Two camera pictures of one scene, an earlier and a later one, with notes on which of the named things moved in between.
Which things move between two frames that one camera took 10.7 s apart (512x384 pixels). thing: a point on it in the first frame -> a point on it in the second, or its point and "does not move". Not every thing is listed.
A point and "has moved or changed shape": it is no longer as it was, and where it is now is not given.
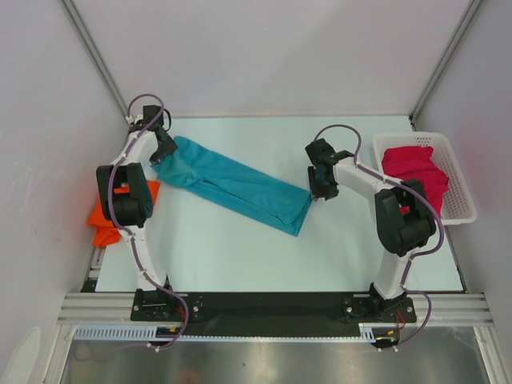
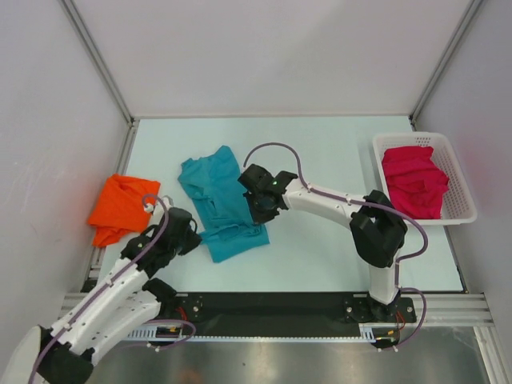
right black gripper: (318, 192) -> (259, 217)
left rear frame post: (94, 51) does not move
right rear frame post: (471, 8) does not move
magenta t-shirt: (415, 163) does not move
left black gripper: (170, 146) -> (194, 241)
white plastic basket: (458, 206) does not move
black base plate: (266, 314) does not move
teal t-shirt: (217, 178) has moved or changed shape
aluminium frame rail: (77, 309) does not move
